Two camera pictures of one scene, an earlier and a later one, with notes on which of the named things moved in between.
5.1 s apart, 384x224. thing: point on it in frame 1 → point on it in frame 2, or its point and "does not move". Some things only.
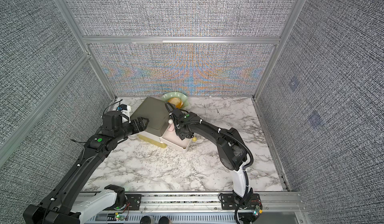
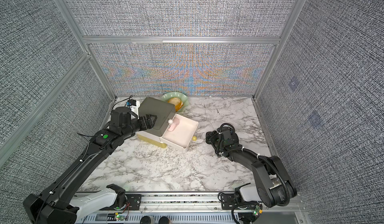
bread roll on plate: x=176 y=101 does not move
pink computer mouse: x=171 y=127 does not move
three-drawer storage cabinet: x=157 y=112 does not move
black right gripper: x=178 y=132 → x=212 y=136
